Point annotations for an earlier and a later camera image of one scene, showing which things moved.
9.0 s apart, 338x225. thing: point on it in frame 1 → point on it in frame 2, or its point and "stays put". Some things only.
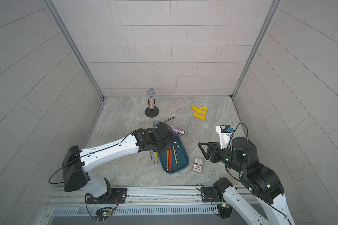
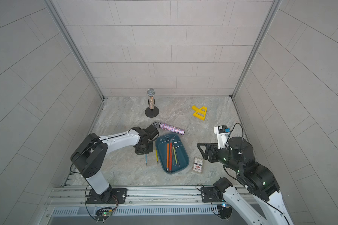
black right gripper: (215, 146) stays put
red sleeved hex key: (170, 160) stays put
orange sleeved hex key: (167, 160) stays put
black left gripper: (170, 141) → (141, 152)
